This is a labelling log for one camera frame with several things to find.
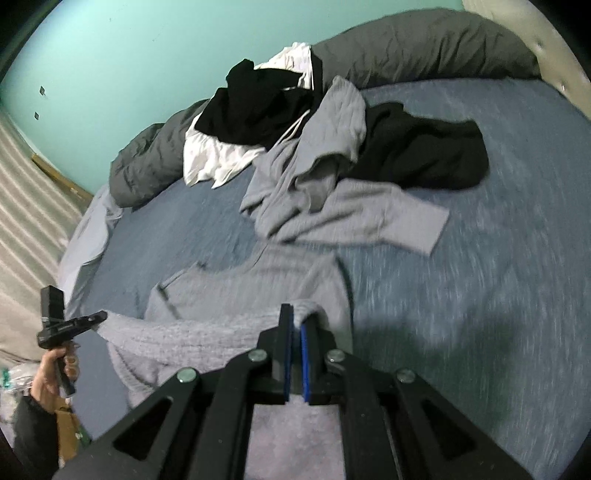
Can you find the clear plastic bag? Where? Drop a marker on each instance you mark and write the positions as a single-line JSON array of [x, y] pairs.
[[16, 392]]

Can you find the grey hoodie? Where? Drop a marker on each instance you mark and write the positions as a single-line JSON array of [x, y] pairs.
[[332, 124]]

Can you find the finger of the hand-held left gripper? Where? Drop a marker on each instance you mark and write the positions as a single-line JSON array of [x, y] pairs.
[[94, 319]]

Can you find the blue bed blanket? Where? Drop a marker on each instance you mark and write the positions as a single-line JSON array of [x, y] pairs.
[[461, 300]]

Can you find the wooden board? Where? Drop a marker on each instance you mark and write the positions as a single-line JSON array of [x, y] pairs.
[[62, 176]]

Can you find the cream tufted headboard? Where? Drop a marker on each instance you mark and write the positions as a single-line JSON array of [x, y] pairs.
[[531, 27]]

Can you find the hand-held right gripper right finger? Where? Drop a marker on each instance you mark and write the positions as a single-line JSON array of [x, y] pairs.
[[305, 364]]

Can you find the person's left hand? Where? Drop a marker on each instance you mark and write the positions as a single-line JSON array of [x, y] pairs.
[[46, 383]]

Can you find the beige striped curtain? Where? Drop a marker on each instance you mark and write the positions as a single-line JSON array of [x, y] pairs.
[[27, 230]]

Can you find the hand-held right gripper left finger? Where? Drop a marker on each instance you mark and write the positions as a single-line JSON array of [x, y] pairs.
[[289, 360]]

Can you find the grey pillow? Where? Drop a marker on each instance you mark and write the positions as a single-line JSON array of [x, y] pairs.
[[87, 240]]

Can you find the cardboard box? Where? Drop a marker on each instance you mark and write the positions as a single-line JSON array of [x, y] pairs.
[[68, 431]]

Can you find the dark grey duvet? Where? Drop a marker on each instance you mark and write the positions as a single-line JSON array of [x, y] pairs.
[[415, 50]]

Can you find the black garment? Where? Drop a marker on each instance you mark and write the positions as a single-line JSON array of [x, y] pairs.
[[415, 152], [249, 106]]

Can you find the grey knit sweater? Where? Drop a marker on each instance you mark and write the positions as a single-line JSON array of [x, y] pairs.
[[207, 332]]

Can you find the white garment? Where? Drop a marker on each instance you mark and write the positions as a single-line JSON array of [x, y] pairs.
[[207, 161]]

